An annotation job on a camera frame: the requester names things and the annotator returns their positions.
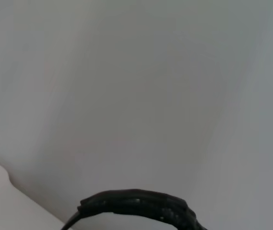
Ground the white rounded panel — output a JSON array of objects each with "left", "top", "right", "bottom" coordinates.
[{"left": 0, "top": 153, "right": 66, "bottom": 230}]

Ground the black round teapot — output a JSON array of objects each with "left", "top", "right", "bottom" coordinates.
[{"left": 63, "top": 188, "right": 208, "bottom": 230}]

